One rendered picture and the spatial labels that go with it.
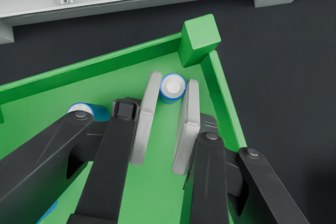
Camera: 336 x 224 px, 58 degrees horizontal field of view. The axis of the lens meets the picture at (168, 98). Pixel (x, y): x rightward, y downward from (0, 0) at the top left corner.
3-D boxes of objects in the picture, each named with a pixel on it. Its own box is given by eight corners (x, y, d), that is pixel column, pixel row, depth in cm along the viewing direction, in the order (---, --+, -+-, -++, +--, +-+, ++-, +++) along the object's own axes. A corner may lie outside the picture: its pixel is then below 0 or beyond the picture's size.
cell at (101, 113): (70, 133, 20) (92, 129, 26) (97, 125, 20) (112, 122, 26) (62, 107, 20) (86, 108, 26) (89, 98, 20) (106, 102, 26)
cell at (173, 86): (182, 100, 27) (190, 95, 20) (162, 107, 26) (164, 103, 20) (176, 81, 27) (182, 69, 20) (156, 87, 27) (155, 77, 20)
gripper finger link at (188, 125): (185, 122, 14) (200, 125, 14) (188, 77, 21) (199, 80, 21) (171, 174, 15) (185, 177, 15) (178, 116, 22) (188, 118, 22)
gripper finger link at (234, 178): (196, 158, 13) (264, 174, 13) (195, 110, 18) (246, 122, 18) (187, 186, 13) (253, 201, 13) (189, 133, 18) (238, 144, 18)
